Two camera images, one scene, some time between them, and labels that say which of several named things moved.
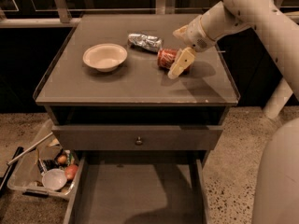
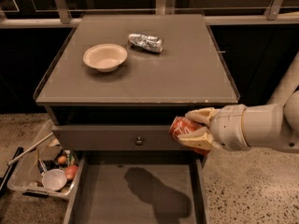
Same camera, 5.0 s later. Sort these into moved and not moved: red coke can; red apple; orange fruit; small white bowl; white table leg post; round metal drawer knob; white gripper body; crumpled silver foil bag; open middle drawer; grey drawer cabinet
Moved: red coke can; white gripper body
Not moved: open middle drawer; red apple; crumpled silver foil bag; small white bowl; white table leg post; orange fruit; grey drawer cabinet; round metal drawer knob
